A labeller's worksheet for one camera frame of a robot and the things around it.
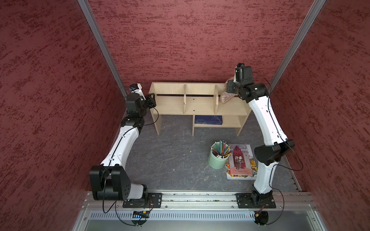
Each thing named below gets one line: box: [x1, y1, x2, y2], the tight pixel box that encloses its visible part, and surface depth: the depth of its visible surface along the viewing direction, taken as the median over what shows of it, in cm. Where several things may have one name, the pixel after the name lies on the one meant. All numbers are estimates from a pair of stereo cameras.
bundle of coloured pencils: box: [212, 140, 232, 159], surface depth 82 cm
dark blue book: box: [194, 115, 223, 126], surface depth 92 cm
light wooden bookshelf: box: [148, 81, 252, 137], surface depth 87 cm
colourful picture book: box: [225, 144, 258, 180], surface depth 87 cm
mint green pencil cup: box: [208, 141, 231, 170], surface depth 82 cm
